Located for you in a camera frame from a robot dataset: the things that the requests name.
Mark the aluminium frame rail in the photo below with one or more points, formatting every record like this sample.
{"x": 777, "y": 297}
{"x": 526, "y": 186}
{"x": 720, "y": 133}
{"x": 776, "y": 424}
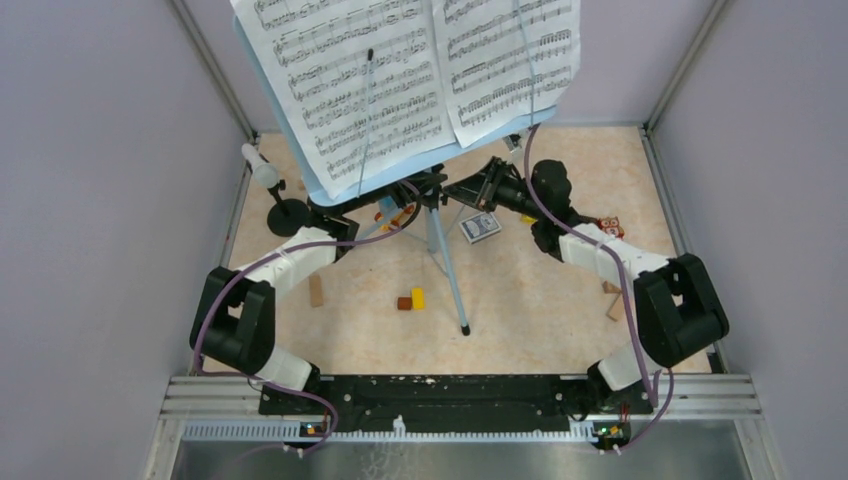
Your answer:
{"x": 218, "y": 105}

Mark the blue toy train block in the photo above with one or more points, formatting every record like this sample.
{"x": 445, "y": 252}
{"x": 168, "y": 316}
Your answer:
{"x": 396, "y": 222}

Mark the light blue music stand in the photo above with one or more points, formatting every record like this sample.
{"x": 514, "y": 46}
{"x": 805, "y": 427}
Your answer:
{"x": 376, "y": 185}

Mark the brown wooden cylinder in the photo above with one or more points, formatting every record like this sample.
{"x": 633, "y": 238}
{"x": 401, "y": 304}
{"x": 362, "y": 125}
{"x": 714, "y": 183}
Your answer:
{"x": 404, "y": 303}

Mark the tan wooden block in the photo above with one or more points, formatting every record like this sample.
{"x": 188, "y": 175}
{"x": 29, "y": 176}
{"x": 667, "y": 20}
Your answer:
{"x": 618, "y": 310}
{"x": 610, "y": 288}

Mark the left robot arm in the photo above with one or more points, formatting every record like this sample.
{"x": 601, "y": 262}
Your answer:
{"x": 235, "y": 324}

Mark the tan wooden block right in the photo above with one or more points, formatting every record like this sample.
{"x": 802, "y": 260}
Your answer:
{"x": 618, "y": 310}

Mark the yellow wooden block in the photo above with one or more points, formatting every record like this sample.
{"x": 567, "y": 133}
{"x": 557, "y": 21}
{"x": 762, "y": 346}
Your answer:
{"x": 418, "y": 301}

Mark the yellow owl toy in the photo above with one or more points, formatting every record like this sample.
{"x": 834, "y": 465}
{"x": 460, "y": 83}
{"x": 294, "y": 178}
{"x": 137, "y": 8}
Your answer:
{"x": 611, "y": 226}

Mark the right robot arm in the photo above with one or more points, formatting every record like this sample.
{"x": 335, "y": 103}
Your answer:
{"x": 671, "y": 305}

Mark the blue playing card deck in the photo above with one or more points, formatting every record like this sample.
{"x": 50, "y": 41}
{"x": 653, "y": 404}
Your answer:
{"x": 479, "y": 227}

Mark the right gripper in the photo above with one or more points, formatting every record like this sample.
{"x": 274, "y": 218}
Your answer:
{"x": 479, "y": 190}

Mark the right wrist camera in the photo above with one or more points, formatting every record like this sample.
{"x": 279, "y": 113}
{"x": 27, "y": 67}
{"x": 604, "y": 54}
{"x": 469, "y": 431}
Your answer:
{"x": 515, "y": 143}

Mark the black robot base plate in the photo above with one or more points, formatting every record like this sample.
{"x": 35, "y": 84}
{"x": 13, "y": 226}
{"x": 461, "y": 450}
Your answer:
{"x": 456, "y": 403}

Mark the white microphone on stand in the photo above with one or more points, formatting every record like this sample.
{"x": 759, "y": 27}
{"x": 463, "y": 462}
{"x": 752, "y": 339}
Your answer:
{"x": 286, "y": 216}

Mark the sheet music page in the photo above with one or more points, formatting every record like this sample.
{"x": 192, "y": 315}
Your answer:
{"x": 357, "y": 81}
{"x": 504, "y": 60}

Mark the wooden block near left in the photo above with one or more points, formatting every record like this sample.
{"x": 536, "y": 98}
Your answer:
{"x": 316, "y": 291}

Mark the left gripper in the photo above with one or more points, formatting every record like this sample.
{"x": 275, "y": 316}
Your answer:
{"x": 395, "y": 198}

